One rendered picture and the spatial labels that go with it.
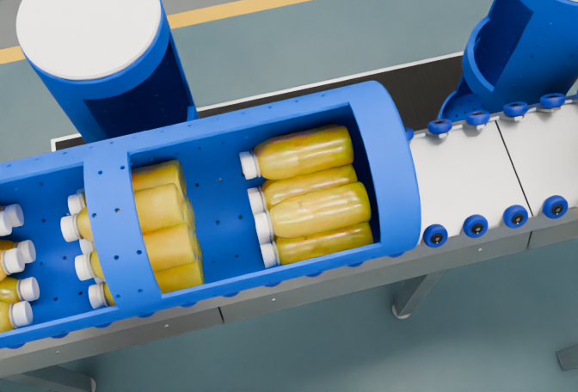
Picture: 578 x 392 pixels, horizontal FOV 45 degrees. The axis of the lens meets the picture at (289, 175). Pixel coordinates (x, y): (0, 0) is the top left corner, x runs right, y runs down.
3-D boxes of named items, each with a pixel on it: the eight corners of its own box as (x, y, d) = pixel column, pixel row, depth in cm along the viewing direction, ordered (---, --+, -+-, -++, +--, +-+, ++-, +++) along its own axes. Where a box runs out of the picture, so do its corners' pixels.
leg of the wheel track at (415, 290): (413, 316, 213) (454, 266, 155) (395, 321, 213) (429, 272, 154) (408, 298, 215) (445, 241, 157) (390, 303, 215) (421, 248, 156)
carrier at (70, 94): (109, 206, 212) (194, 237, 208) (-11, 57, 131) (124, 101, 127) (148, 128, 222) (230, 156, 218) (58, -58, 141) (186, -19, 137)
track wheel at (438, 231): (449, 225, 121) (445, 219, 123) (424, 231, 121) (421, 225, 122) (450, 246, 123) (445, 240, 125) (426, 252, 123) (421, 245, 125)
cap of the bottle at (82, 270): (95, 271, 111) (83, 273, 111) (88, 249, 109) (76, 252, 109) (91, 282, 107) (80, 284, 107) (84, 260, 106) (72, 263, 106)
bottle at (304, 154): (341, 120, 117) (247, 142, 116) (350, 128, 111) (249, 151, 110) (348, 157, 119) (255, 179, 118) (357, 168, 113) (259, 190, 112)
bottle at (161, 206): (186, 231, 106) (79, 256, 105) (184, 209, 112) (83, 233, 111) (175, 194, 103) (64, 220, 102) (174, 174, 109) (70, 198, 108)
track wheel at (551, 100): (569, 104, 130) (568, 94, 130) (547, 109, 130) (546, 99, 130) (558, 101, 135) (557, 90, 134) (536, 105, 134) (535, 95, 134)
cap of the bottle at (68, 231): (79, 244, 106) (67, 247, 106) (81, 230, 109) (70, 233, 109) (70, 223, 104) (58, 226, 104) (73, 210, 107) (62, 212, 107)
